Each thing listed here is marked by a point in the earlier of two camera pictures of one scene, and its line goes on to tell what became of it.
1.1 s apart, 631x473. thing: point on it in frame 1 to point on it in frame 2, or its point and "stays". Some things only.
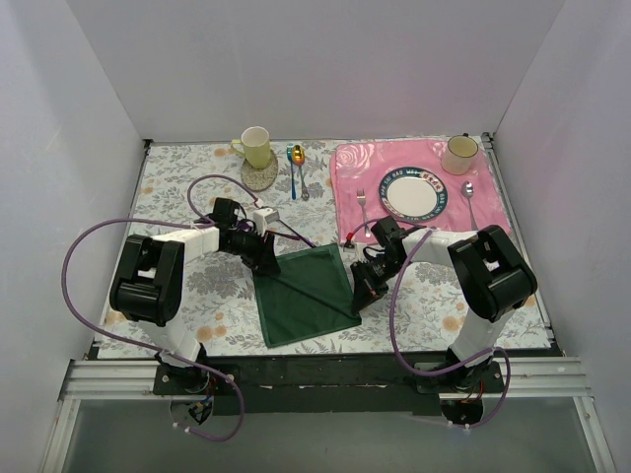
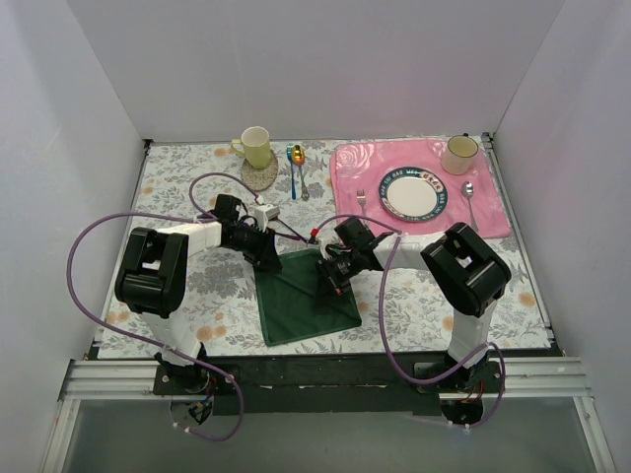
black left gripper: [266, 251] stays
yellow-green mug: [257, 146] stays
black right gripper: [365, 284] to [330, 275]
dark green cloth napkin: [311, 297] stays
